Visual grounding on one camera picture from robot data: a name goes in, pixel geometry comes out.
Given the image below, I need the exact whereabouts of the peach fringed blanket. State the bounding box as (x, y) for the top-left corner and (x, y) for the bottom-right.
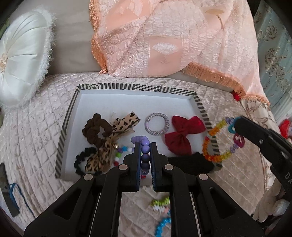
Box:
(89, 1), (268, 102)

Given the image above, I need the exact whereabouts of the leopard print bow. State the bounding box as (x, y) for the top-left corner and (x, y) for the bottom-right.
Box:
(85, 112), (141, 172)

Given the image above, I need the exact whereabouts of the black smartphone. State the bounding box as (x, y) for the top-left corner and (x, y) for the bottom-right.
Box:
(0, 163), (20, 217)

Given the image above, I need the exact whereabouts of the beige quilted bedspread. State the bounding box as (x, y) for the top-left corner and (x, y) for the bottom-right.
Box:
(1, 73), (279, 232)

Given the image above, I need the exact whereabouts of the red velvet bow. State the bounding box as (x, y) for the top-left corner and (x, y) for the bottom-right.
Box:
(164, 116), (206, 156)

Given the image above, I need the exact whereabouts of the black velvet hair accessory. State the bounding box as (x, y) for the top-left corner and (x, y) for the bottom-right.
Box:
(167, 152), (215, 176)

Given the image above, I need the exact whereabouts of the purple bead bracelet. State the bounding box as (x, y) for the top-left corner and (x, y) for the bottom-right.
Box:
(130, 135), (151, 177)

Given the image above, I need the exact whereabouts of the red tassel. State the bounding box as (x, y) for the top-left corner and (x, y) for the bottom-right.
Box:
(231, 91), (241, 101)

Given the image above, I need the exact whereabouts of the lilac braided hair tie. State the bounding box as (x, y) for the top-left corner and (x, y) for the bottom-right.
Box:
(144, 112), (170, 136)

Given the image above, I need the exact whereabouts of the blue lanyard strap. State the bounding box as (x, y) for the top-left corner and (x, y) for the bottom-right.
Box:
(7, 182), (36, 218)

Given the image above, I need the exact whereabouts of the multicolour bead bracelet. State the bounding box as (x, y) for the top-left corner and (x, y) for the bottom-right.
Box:
(113, 145), (135, 167)

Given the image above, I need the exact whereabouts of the blue bead bracelet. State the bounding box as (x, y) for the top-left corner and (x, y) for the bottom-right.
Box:
(154, 216), (172, 237)

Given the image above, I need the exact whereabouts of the grey bolster pillow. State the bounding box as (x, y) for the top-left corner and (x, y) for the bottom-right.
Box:
(10, 0), (101, 74)

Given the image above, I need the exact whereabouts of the green white bead bracelet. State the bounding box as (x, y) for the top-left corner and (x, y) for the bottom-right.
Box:
(150, 196), (171, 212)

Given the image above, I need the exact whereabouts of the striped black white tray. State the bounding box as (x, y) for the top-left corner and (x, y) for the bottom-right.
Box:
(55, 82), (212, 182)

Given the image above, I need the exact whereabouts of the round white satin cushion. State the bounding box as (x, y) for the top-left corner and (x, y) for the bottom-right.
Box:
(1, 7), (54, 109)

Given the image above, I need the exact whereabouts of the black scrunchie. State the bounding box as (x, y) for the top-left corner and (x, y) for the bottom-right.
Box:
(74, 147), (102, 177)

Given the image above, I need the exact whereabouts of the brown scrunchie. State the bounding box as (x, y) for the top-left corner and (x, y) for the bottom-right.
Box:
(82, 113), (113, 148)

